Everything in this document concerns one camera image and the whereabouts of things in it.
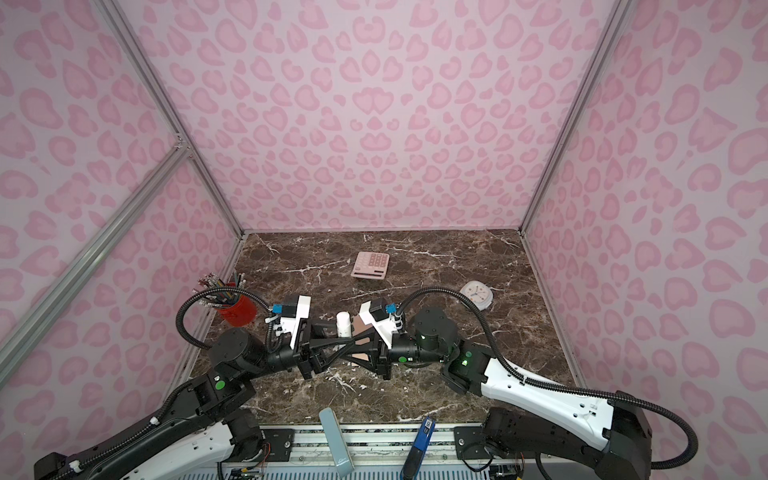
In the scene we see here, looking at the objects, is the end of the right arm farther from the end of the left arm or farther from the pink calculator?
the pink calculator

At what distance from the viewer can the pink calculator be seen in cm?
106

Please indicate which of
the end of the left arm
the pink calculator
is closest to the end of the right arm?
the end of the left arm

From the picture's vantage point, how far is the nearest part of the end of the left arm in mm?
518

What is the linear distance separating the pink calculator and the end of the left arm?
→ 1.72 ft
